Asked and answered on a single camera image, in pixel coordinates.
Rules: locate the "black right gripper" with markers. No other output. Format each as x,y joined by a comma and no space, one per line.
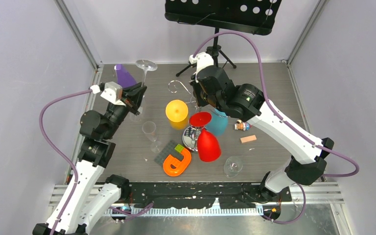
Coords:
195,87

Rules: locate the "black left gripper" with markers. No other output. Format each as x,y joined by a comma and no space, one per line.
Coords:
132,97

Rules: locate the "yellow plastic wine glass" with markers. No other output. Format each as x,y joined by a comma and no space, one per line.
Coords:
177,113

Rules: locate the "clear wine glass with label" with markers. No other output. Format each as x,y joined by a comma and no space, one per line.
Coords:
149,128

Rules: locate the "blue plastic wine glass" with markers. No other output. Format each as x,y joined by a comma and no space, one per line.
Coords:
218,123

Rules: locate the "chrome wine glass rack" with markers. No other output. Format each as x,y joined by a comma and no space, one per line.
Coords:
190,134

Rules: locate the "red plastic wine glass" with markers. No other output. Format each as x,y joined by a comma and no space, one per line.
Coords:
207,144

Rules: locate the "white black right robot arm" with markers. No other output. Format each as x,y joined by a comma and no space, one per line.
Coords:
247,103

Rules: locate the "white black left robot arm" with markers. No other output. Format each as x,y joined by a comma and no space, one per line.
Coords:
75,214

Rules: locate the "purple plastic stand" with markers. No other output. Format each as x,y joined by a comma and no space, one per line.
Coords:
124,78

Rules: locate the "ice cream cone toy figure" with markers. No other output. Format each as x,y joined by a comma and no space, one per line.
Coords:
240,125

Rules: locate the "lime green building brick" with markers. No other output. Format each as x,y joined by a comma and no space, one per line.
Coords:
179,148

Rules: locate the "grey studded building plate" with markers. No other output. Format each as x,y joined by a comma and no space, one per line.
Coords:
169,149

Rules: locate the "pink eraser block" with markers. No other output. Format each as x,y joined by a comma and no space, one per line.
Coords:
248,139

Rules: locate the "black music stand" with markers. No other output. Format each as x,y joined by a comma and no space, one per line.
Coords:
256,17

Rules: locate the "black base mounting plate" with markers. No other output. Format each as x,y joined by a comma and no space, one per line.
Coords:
199,195

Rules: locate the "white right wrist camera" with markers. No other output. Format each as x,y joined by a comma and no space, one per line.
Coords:
202,60

